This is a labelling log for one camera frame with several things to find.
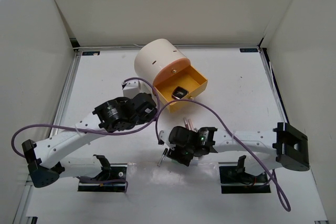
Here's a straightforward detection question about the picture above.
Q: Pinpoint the black square compact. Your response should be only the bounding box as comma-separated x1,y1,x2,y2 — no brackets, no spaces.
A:
171,86,189,100

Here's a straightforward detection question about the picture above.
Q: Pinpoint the yellow drawer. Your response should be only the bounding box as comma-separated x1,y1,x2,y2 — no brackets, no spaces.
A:
155,66,208,113

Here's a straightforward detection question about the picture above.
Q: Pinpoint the orange plastic drawer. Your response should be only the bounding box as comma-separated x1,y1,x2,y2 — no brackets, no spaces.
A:
152,58,191,86

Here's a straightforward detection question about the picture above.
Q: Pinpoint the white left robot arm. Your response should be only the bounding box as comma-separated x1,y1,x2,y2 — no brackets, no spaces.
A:
22,93,157,188

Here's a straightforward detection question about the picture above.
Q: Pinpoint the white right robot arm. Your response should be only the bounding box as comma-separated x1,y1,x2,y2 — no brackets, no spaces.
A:
159,122,310,182

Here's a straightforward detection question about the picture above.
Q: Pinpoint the clear mascara black cap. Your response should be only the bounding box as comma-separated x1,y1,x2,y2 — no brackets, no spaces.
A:
157,148,169,167

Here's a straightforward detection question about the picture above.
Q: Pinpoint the cream cylindrical organizer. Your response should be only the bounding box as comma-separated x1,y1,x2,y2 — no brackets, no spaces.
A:
134,38,187,86

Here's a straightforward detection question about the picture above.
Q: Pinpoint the dark logo sticker left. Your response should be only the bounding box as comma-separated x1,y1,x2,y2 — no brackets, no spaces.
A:
81,51,100,56

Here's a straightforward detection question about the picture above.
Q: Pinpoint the dark logo sticker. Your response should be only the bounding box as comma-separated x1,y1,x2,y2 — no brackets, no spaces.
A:
239,48,259,53
81,51,100,56

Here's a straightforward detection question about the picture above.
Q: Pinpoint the dark logo sticker right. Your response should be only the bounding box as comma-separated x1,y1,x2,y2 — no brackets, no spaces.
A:
239,48,259,53

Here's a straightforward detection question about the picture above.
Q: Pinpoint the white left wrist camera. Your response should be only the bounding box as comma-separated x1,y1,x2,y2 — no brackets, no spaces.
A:
122,80,141,99

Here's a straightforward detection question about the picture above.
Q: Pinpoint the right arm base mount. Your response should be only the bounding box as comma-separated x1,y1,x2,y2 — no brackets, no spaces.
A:
219,155,271,194

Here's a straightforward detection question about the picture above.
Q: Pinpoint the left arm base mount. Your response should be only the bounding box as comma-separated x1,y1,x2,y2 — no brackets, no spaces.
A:
77,155,129,193

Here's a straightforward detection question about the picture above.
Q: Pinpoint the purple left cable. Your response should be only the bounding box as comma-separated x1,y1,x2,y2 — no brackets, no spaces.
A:
12,77,161,193

